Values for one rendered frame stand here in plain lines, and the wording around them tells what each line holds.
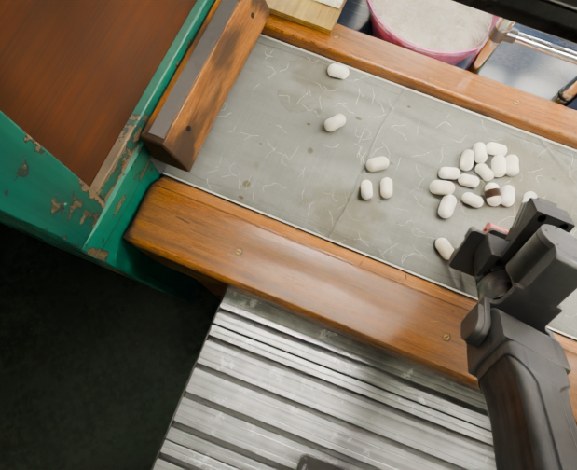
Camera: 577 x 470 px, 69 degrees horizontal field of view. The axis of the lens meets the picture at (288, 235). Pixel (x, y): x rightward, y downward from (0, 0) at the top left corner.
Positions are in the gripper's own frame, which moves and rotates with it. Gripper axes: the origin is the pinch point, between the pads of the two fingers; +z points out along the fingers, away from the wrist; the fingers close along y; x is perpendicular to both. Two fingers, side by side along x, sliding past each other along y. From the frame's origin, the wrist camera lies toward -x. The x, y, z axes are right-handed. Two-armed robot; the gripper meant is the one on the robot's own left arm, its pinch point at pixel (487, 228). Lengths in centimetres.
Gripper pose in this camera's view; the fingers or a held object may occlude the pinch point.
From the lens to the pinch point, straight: 69.8
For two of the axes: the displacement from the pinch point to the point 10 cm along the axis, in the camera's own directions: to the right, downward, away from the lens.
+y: -9.2, -3.7, 0.7
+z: 2.7, -5.1, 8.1
